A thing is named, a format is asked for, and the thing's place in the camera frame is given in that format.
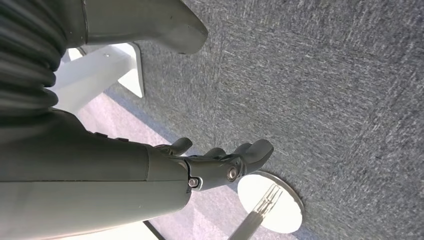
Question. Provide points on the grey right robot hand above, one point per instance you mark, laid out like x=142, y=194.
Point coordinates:
x=82, y=182

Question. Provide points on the grey kiosk stand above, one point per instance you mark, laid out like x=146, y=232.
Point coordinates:
x=92, y=73

